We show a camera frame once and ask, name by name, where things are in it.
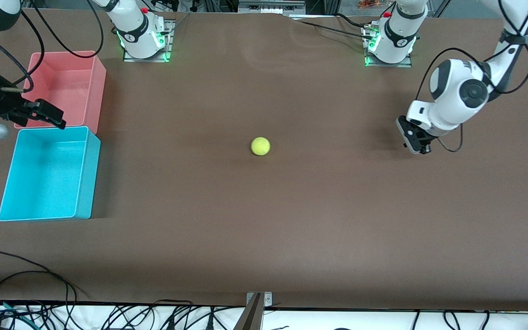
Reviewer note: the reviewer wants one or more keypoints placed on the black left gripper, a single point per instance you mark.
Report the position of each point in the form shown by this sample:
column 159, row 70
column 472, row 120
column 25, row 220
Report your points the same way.
column 424, row 142

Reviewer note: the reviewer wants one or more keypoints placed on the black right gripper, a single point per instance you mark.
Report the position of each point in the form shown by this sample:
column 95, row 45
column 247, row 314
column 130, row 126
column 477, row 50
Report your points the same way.
column 2, row 104

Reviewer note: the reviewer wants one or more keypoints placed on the yellow-green tennis ball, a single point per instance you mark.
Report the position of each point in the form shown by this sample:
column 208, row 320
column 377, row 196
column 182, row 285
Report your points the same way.
column 260, row 146

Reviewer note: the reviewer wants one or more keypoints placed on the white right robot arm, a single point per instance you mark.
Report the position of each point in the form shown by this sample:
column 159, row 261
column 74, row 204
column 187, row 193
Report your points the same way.
column 135, row 27

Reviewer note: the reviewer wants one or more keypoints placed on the pink plastic bin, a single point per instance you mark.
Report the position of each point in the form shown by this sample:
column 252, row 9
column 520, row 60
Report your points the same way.
column 71, row 87

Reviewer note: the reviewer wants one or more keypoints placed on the blue plastic bin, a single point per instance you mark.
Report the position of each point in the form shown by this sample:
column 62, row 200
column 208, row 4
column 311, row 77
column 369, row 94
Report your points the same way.
column 48, row 174

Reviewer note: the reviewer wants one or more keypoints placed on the orange background item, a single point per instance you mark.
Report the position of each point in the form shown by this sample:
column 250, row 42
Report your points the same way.
column 370, row 4

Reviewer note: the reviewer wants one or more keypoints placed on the grey metal bar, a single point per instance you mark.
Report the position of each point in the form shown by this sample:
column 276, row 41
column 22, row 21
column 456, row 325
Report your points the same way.
column 250, row 318

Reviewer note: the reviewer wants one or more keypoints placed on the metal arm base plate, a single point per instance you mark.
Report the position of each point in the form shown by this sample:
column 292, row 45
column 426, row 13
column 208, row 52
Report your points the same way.
column 390, row 65
column 147, row 60

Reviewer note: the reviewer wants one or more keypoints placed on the aluminium frame profile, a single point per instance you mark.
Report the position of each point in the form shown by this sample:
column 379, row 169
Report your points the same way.
column 271, row 5

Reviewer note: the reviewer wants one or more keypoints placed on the silver metal bracket plate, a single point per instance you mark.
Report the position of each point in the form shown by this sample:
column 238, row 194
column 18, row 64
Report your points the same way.
column 267, row 300

